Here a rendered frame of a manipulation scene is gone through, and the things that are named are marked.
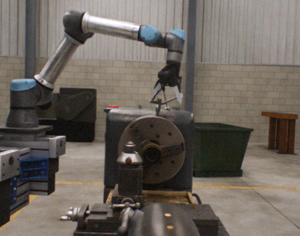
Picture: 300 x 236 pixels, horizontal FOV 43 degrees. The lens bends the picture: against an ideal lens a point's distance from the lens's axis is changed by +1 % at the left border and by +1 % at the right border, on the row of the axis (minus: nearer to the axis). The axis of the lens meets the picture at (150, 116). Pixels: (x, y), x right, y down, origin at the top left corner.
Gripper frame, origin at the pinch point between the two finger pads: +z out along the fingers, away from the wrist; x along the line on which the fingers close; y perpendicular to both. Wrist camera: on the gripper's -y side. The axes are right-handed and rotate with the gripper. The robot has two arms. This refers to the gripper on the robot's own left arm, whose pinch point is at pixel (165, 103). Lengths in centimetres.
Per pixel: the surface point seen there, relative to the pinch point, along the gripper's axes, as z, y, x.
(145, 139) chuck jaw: 17.4, -14.7, 0.4
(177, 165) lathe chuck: 27.8, -1.6, -12.1
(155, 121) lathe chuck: 9.0, -7.6, -0.2
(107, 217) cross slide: 35, -69, -18
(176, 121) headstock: 8.5, 11.1, -2.5
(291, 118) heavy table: -2, 831, 23
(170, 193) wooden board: 39.6, -7.8, -12.8
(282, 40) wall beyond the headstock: -237, 1061, 114
